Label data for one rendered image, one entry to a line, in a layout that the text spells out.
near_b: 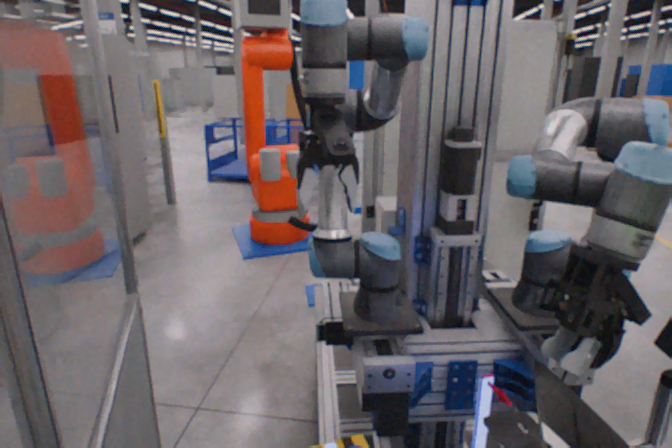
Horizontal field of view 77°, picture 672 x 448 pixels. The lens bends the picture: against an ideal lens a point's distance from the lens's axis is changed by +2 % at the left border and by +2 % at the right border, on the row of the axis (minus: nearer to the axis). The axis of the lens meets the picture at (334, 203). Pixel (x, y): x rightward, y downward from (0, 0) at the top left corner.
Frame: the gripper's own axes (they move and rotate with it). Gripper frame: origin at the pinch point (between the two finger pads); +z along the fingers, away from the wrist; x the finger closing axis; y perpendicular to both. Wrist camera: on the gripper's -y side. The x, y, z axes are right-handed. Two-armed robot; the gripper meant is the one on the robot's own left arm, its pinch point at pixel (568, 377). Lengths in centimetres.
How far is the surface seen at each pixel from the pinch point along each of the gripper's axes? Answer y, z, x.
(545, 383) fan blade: 23.2, -7.8, 14.2
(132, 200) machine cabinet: 100, 109, -434
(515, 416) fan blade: 4.0, 9.2, -2.5
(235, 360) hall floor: 3, 131, -195
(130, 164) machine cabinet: 109, 73, -438
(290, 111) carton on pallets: -112, -30, -795
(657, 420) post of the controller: -56, 18, -15
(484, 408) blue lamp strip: -0.4, 15.5, -12.3
